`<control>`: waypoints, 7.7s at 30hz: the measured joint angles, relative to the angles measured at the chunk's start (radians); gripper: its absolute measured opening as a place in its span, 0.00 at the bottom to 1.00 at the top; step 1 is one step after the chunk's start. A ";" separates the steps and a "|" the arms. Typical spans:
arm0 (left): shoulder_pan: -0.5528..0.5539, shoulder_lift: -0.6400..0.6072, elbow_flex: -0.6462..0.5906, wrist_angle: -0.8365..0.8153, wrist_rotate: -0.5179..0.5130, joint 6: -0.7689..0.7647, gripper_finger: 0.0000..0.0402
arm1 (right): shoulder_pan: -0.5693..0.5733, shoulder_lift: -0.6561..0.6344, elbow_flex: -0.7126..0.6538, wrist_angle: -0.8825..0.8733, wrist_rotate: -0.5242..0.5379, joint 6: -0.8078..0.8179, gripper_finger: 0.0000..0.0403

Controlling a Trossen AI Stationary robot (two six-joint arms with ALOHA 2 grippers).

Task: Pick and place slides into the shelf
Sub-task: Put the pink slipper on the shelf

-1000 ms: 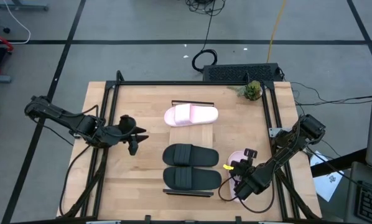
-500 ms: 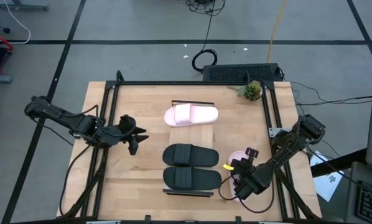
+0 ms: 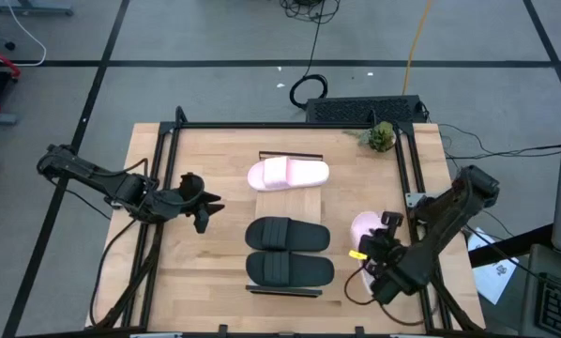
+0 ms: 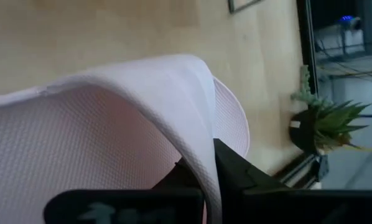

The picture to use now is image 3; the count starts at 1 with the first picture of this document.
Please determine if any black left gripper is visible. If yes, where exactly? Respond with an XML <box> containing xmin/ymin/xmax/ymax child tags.
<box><xmin>167</xmin><ymin>172</ymin><xmax>226</xmax><ymax>235</ymax></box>

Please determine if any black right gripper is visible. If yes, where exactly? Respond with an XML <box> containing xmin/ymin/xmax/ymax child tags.
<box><xmin>358</xmin><ymin>228</ymin><xmax>403</xmax><ymax>278</ymax></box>

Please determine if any pink rubber slide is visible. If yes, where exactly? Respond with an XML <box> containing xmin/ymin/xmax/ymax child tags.
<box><xmin>349</xmin><ymin>210</ymin><xmax>394</xmax><ymax>298</ymax></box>
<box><xmin>247</xmin><ymin>156</ymin><xmax>331</xmax><ymax>192</ymax></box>

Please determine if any black rubber slide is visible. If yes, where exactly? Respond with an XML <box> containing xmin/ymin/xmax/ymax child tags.
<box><xmin>245</xmin><ymin>250</ymin><xmax>336</xmax><ymax>288</ymax></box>
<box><xmin>244</xmin><ymin>216</ymin><xmax>332</xmax><ymax>253</ymax></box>

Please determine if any small green potted plant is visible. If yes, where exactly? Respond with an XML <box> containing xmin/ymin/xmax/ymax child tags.
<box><xmin>343</xmin><ymin>120</ymin><xmax>398</xmax><ymax>153</ymax></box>

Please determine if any white printed paper sheet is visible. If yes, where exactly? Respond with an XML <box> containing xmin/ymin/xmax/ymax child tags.
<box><xmin>467</xmin><ymin>227</ymin><xmax>521</xmax><ymax>305</ymax></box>

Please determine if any black table beam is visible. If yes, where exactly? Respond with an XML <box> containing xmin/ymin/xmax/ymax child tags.
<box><xmin>467</xmin><ymin>223</ymin><xmax>554</xmax><ymax>269</ymax></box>

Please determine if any grey desk foot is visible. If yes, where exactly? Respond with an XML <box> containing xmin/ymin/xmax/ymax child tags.
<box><xmin>0</xmin><ymin>3</ymin><xmax>74</xmax><ymax>18</ymax></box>

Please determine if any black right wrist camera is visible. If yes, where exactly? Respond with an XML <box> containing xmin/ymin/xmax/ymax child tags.
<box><xmin>381</xmin><ymin>210</ymin><xmax>405</xmax><ymax>229</ymax></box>

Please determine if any black aluminium rig frame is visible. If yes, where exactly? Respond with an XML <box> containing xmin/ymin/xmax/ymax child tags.
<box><xmin>90</xmin><ymin>105</ymin><xmax>486</xmax><ymax>335</ymax></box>

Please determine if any black coiled cable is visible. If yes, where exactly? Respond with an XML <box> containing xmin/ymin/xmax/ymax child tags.
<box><xmin>288</xmin><ymin>0</ymin><xmax>329</xmax><ymax>112</ymax></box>

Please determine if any thin black power cable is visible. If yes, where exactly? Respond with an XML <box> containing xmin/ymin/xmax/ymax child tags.
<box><xmin>437</xmin><ymin>122</ymin><xmax>561</xmax><ymax>161</ymax></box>

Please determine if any yellow cable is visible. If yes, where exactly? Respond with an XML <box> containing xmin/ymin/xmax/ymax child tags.
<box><xmin>401</xmin><ymin>0</ymin><xmax>432</xmax><ymax>97</ymax></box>

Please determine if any black cable bundle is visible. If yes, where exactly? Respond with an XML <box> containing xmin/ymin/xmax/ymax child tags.
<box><xmin>279</xmin><ymin>0</ymin><xmax>342</xmax><ymax>24</ymax></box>

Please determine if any white cable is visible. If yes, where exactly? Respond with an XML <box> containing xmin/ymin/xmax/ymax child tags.
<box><xmin>4</xmin><ymin>0</ymin><xmax>48</xmax><ymax>68</ymax></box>

